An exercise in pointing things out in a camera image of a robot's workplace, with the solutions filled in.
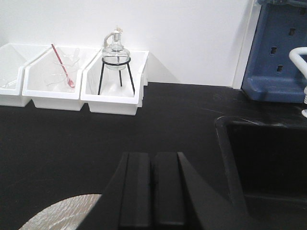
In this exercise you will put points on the white storage bin left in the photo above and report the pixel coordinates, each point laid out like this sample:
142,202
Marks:
14,58

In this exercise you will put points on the black wire tripod stand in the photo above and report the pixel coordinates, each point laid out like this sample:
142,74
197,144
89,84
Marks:
127,63

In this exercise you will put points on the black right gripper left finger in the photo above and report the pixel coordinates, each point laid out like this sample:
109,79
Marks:
126,202

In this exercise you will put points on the white storage bin middle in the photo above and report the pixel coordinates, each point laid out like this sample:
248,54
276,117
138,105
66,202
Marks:
35,88

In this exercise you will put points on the glass alcohol burner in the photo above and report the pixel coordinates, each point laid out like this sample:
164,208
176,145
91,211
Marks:
114,55

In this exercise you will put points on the blue pegboard drying rack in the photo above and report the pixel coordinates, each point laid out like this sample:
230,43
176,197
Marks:
270,75

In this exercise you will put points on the black lab sink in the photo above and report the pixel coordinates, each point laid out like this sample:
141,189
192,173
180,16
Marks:
266,168

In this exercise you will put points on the red stirring stick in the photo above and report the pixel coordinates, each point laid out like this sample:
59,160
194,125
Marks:
69,80

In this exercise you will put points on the clear glassware in bin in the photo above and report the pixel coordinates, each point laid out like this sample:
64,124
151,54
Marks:
56,81

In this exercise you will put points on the beige round plate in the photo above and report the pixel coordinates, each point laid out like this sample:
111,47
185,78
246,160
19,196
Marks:
66,214

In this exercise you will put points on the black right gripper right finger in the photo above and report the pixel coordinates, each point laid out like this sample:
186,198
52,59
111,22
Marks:
184,201

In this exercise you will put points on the white storage bin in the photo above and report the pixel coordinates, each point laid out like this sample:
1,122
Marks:
116,96
14,58
35,88

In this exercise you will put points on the white storage bin right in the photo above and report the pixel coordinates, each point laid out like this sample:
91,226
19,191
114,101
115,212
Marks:
116,96

